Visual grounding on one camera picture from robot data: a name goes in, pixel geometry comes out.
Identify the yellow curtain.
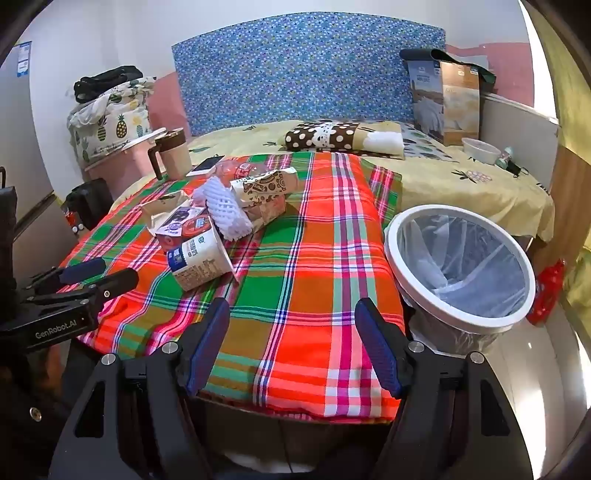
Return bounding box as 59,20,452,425
524,0,591,155

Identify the red plastic bag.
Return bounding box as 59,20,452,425
526,258,566,326

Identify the beige mug brown handle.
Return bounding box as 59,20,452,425
148,128,192,182

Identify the grey refrigerator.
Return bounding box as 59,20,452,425
0,39,79,278

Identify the brown patterned paper cup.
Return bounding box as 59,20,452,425
230,168,298,209

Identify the wooden panel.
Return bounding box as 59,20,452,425
526,143,591,278

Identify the brown polka dot pillow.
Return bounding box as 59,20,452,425
283,119,406,160

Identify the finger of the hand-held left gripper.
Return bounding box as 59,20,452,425
21,268,140,324
28,257,107,296

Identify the quilt packaging box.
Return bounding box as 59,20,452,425
399,47,497,146

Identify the blue floral headboard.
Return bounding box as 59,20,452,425
172,12,448,138

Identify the red green plaid blanket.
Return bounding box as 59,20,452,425
58,150,407,423

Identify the translucent bin liner bag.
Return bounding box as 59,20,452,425
397,215,527,356

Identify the beige drink carton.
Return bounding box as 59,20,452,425
140,191,191,229

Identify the grey leaf print cloth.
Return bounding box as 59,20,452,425
401,121,459,162

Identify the white plastic bowl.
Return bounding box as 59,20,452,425
462,137,502,164

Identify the black backpack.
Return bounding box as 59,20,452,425
62,178,114,232

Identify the pineapple print fabric bundle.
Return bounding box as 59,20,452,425
67,76,158,164

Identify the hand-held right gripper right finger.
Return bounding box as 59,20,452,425
355,298,532,480

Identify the white rimmed trash bin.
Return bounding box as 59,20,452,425
383,204,537,356

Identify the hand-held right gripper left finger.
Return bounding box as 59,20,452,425
53,298,232,480

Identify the white smartphone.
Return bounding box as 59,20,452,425
187,155,226,177

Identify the clear plastic bottle red label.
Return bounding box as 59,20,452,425
215,157,259,185

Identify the yellow pineapple print bed sheet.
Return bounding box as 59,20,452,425
111,119,555,243

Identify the black bag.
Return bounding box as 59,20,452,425
74,66,145,103

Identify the pink storage box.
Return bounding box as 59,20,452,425
83,127,167,195

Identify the white paper cup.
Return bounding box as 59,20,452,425
154,207,237,292

